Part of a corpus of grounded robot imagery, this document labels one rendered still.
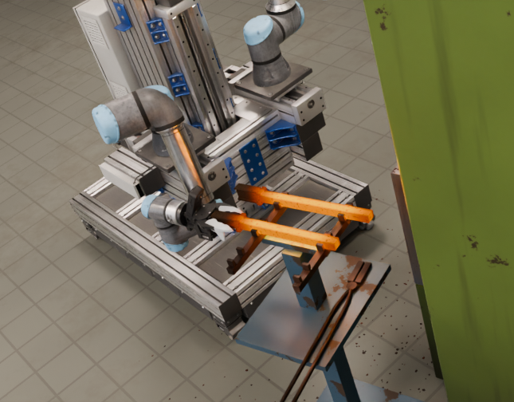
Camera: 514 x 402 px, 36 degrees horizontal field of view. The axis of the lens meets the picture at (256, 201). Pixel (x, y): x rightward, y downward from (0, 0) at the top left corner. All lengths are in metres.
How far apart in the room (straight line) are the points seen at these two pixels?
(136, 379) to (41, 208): 1.55
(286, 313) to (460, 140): 0.83
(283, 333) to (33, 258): 2.17
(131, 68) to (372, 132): 1.45
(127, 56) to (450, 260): 1.66
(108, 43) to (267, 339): 1.40
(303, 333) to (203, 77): 1.16
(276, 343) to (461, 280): 0.55
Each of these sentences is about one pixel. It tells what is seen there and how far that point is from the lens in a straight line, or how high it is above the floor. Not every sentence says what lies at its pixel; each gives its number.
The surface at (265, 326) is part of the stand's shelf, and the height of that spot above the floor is 0.67.
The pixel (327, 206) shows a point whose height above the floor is 0.94.
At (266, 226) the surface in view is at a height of 0.94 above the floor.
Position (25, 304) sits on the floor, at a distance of 3.90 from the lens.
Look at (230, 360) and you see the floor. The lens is 3.13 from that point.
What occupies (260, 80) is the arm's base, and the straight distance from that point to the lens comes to 3.02.
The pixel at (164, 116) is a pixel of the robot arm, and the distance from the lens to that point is 2.33.
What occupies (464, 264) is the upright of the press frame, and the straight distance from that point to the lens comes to 1.94.
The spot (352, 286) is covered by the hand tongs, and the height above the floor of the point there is 0.68.
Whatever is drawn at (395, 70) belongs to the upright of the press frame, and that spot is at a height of 1.43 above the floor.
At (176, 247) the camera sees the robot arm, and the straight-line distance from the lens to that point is 2.45.
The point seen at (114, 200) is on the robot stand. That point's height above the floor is 0.21.
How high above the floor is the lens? 2.25
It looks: 36 degrees down
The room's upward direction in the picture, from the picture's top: 20 degrees counter-clockwise
